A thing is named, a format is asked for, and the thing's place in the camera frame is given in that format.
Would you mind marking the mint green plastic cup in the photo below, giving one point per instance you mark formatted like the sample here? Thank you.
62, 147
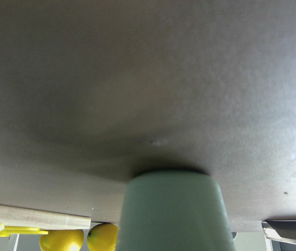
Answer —
174, 210

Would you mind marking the yellow lemon near scoop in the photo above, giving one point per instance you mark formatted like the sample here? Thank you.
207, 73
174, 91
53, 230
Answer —
102, 237

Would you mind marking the yellow lemon near board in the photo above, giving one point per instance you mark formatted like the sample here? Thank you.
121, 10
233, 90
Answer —
62, 240

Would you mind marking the wooden cutting board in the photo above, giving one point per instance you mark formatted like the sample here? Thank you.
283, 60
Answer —
15, 216

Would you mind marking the yellow plastic knife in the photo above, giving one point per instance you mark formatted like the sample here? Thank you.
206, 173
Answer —
10, 230

